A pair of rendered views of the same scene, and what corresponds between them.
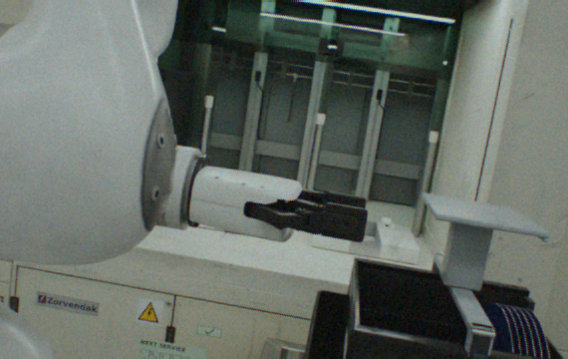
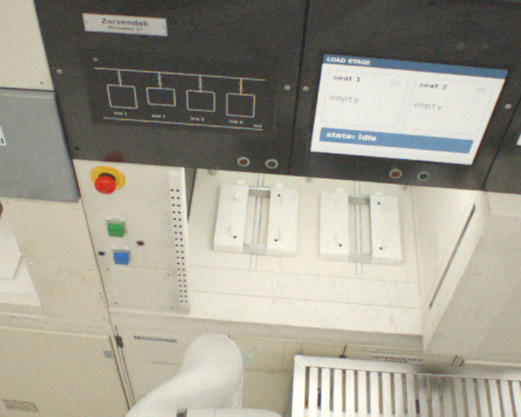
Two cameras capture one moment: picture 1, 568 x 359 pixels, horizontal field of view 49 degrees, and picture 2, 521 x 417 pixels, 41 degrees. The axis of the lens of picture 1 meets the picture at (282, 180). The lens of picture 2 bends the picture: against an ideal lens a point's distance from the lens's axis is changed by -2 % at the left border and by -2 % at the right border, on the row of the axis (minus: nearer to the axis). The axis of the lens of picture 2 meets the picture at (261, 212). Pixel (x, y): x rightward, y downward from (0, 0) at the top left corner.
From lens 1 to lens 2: 1.19 m
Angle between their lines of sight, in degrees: 43
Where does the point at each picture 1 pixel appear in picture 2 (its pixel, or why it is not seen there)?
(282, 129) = not seen: hidden behind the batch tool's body
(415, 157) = not seen: hidden behind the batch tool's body
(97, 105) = not seen: outside the picture
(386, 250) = (375, 260)
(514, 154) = (463, 297)
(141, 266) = (202, 325)
